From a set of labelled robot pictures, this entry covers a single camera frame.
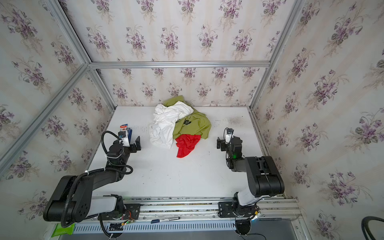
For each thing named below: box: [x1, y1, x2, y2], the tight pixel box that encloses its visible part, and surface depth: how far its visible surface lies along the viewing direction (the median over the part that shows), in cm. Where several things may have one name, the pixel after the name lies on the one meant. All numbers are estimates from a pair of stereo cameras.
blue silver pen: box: [150, 216, 181, 224], surface depth 72 cm
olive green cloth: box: [163, 95, 212, 140], surface depth 100 cm
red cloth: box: [175, 134, 201, 158], surface depth 98 cm
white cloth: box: [149, 101, 194, 149], surface depth 102 cm
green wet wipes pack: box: [51, 223, 76, 238], surface depth 69 cm
